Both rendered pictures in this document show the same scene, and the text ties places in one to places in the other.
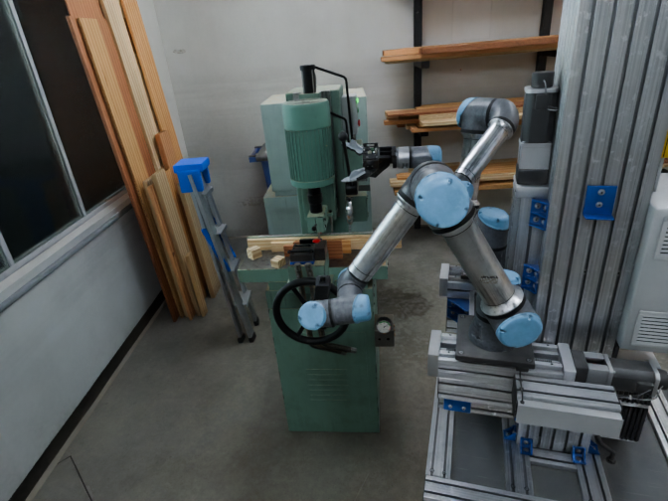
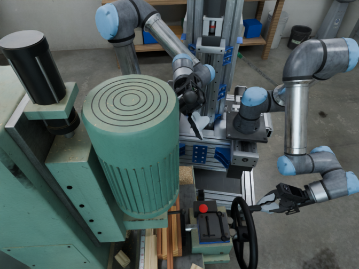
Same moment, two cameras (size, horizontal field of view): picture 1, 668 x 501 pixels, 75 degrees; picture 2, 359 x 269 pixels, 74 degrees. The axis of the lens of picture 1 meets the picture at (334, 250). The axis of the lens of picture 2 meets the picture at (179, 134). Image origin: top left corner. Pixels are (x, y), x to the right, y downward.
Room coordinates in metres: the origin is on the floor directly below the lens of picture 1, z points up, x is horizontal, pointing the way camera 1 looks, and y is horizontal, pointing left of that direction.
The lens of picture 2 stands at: (1.66, 0.40, 1.77)
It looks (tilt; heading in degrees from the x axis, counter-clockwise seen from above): 47 degrees down; 259
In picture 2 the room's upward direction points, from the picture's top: straight up
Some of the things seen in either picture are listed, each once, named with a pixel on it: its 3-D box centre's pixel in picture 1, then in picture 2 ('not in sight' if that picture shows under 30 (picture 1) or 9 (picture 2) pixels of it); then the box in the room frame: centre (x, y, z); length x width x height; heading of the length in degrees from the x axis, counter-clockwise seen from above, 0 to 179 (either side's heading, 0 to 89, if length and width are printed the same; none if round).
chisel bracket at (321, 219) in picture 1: (318, 220); (146, 214); (1.71, 0.05, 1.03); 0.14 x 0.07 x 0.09; 173
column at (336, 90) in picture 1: (322, 171); (44, 200); (1.98, 0.02, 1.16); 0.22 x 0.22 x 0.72; 83
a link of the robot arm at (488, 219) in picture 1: (491, 226); not in sight; (1.58, -0.63, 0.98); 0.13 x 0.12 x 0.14; 40
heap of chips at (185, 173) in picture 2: not in sight; (176, 173); (1.57, -0.16, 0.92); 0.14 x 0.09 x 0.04; 173
